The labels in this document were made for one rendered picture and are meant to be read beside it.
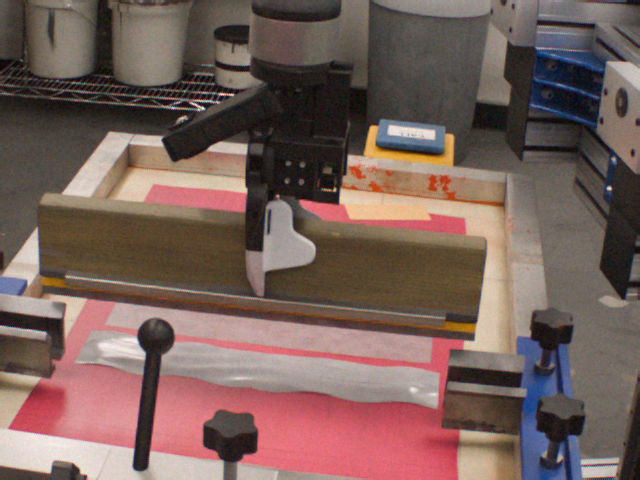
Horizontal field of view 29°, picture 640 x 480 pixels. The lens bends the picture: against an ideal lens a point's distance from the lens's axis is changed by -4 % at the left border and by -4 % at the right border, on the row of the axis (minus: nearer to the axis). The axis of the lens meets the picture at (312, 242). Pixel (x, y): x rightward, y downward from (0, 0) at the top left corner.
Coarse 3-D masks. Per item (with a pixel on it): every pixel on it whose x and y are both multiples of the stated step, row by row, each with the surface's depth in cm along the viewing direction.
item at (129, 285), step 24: (96, 288) 116; (120, 288) 115; (144, 288) 115; (168, 288) 115; (192, 288) 115; (216, 288) 115; (312, 312) 114; (336, 312) 114; (360, 312) 114; (384, 312) 113; (408, 312) 113; (432, 312) 114
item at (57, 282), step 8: (48, 280) 119; (56, 280) 119; (64, 280) 118; (80, 288) 119; (88, 288) 118; (136, 296) 118; (144, 296) 118; (152, 296) 118; (208, 304) 118; (216, 304) 118; (280, 312) 117; (288, 312) 117; (360, 320) 116; (368, 320) 116; (432, 328) 116; (440, 328) 116; (448, 328) 116; (456, 328) 116; (464, 328) 116; (472, 328) 116
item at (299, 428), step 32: (384, 224) 161; (416, 224) 162; (448, 224) 163; (288, 352) 131; (320, 352) 131; (352, 352) 131; (384, 352) 132; (416, 352) 132; (448, 352) 133; (256, 416) 119; (288, 416) 119; (320, 416) 120; (352, 416) 120; (384, 416) 120; (416, 416) 121; (288, 448) 114; (320, 448) 115; (352, 448) 115; (384, 448) 115; (416, 448) 116; (448, 448) 116
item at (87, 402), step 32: (160, 192) 166; (192, 192) 167; (224, 192) 167; (96, 320) 134; (128, 320) 134; (192, 320) 135; (224, 320) 136; (256, 320) 136; (64, 384) 121; (96, 384) 122; (128, 384) 122; (160, 384) 123; (192, 384) 123; (32, 416) 116; (64, 416) 116; (96, 416) 117; (128, 416) 117; (160, 416) 118; (192, 416) 118; (160, 448) 113; (192, 448) 113
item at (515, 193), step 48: (144, 144) 172; (240, 144) 174; (96, 192) 157; (384, 192) 171; (432, 192) 170; (480, 192) 169; (528, 192) 165; (528, 240) 151; (528, 288) 139; (528, 336) 129
